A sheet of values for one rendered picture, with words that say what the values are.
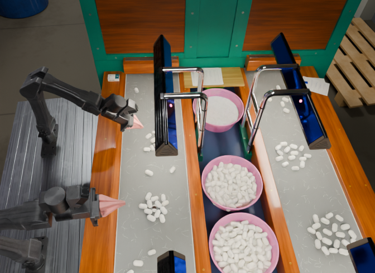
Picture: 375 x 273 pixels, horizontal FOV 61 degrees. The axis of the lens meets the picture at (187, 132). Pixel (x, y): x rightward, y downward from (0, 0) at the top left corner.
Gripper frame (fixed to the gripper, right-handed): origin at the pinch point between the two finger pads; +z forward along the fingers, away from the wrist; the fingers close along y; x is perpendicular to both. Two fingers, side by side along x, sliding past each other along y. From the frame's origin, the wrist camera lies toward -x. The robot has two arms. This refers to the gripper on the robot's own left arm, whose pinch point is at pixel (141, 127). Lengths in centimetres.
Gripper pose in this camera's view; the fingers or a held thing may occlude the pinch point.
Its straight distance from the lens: 151.8
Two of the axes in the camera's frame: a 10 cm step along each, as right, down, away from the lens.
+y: -0.7, -7.8, 6.2
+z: 7.5, 3.7, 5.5
